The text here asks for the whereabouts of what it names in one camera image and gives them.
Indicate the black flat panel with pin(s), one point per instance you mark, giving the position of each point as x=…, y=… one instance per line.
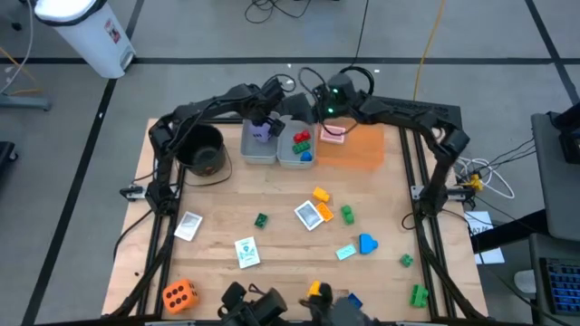
x=299, y=106

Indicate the dark green toy block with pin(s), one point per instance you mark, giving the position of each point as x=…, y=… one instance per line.
x=261, y=220

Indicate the orange foam dice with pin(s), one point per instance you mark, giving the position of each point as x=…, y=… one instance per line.
x=180, y=304

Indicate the grey plastic bin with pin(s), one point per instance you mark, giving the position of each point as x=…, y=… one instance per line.
x=285, y=151
x=258, y=154

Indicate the blue heart-shaped toy block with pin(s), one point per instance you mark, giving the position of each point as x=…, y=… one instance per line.
x=366, y=244

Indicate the green two-stud toy block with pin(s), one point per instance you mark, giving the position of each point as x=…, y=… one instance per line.
x=419, y=296
x=347, y=215

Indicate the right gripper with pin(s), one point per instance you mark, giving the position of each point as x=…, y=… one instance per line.
x=340, y=97

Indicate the black pumpkin-face bucket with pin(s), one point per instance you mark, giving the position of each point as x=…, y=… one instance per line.
x=199, y=145

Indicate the yellow connector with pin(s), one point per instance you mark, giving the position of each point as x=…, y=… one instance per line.
x=476, y=182

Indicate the backlit keyboard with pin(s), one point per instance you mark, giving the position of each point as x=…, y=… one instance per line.
x=562, y=285

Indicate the white paper sheet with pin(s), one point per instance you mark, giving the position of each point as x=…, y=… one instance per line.
x=485, y=224

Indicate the blue rounded toy block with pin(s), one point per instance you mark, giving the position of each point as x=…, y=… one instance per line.
x=306, y=157

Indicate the white computer mouse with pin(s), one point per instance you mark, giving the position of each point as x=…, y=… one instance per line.
x=525, y=280

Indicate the black chair base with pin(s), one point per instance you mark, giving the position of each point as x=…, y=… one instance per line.
x=6, y=156

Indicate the black desk device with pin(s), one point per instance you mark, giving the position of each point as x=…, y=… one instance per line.
x=572, y=145

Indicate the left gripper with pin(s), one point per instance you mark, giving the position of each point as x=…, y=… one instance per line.
x=265, y=104

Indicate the small green toy block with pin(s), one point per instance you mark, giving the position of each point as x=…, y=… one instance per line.
x=406, y=260

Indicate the yellow toy block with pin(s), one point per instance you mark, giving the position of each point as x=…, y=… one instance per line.
x=313, y=288
x=321, y=194

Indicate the translucent orange tray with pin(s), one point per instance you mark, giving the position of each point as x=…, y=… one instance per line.
x=362, y=149

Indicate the purple foam dice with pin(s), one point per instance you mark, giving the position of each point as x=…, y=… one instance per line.
x=260, y=133

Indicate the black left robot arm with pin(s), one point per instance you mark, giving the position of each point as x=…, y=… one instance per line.
x=204, y=110

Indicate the grey desk with keyboard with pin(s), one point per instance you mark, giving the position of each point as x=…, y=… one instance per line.
x=544, y=246

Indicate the red toy block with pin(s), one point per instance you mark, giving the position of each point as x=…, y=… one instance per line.
x=301, y=136

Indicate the red card deck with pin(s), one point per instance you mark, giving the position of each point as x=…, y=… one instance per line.
x=335, y=136

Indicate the white trash bin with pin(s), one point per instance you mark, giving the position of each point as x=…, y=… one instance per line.
x=90, y=41

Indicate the black aluminium table frame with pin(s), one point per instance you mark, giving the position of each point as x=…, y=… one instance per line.
x=233, y=121

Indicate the black desk foot bar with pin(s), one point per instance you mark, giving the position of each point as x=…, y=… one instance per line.
x=507, y=231

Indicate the dark blue toy brick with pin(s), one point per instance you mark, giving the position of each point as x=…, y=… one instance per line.
x=355, y=301

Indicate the white card green emblem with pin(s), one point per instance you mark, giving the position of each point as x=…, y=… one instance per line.
x=247, y=253

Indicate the black perforated metal panel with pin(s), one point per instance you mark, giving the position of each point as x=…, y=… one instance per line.
x=421, y=100

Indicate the grey stand base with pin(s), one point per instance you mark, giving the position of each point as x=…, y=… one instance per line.
x=25, y=102

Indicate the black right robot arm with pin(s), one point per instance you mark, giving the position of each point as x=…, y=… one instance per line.
x=408, y=117

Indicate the mint flat toy brick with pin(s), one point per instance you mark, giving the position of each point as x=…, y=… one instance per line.
x=345, y=252

